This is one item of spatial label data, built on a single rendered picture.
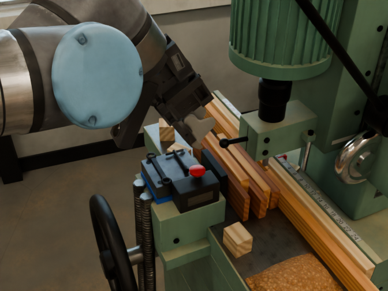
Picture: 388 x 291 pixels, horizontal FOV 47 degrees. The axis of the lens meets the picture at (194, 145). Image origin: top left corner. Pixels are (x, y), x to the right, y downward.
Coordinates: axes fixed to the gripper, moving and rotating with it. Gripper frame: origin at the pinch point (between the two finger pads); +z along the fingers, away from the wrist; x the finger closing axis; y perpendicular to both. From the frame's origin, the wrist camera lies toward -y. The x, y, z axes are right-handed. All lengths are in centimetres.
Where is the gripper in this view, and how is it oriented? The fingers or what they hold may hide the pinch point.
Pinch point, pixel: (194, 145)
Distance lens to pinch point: 77.4
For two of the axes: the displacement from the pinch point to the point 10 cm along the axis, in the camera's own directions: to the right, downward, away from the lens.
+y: 7.9, -6.2, -0.2
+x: -4.2, -5.6, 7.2
